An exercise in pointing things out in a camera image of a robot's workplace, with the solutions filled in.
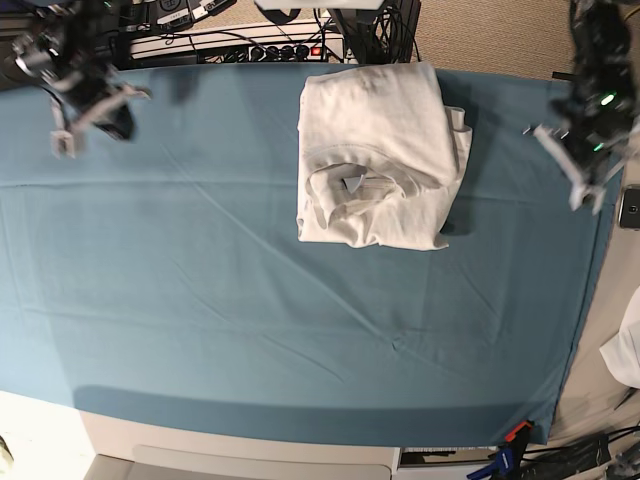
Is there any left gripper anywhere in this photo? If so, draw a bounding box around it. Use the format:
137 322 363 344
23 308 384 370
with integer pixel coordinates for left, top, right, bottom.
522 124 630 193

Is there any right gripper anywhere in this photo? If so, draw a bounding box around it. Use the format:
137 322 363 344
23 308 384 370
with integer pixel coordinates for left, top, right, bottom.
47 71 152 141

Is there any white T-shirt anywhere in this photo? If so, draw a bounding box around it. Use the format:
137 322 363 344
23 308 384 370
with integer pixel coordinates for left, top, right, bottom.
296 62 473 251

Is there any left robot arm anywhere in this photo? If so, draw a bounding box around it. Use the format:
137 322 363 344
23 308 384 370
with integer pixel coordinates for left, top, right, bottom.
524 1 639 203

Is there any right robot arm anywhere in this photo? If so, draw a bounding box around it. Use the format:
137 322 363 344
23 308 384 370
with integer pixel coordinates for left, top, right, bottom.
4 1 151 155

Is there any silver device at right edge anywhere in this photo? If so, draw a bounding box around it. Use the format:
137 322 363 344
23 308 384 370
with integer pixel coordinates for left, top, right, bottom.
618 185 640 231

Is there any teal table cloth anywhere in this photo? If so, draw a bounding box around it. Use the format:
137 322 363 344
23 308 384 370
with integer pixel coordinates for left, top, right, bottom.
1 63 618 447

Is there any black power strip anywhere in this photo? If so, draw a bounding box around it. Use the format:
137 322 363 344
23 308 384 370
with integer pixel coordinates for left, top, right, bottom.
219 43 346 64

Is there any white cloth at right edge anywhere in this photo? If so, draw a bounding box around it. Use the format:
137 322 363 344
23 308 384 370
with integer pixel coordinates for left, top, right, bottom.
600 311 639 389

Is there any orange black clamp bottom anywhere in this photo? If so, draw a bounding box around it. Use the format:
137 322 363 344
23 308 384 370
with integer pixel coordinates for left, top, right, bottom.
504 420 535 443

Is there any blue black clamp bottom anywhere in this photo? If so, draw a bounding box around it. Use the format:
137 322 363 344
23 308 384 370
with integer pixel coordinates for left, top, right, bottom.
466 440 528 480

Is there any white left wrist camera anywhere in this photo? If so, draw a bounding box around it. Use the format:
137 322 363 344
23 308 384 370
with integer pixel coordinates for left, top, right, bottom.
569 183 606 215

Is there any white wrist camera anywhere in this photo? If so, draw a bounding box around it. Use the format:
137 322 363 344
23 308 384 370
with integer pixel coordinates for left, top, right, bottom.
50 130 85 158
569 183 606 215

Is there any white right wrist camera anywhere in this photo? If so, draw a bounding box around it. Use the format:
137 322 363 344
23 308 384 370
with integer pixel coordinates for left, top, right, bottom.
50 130 85 158

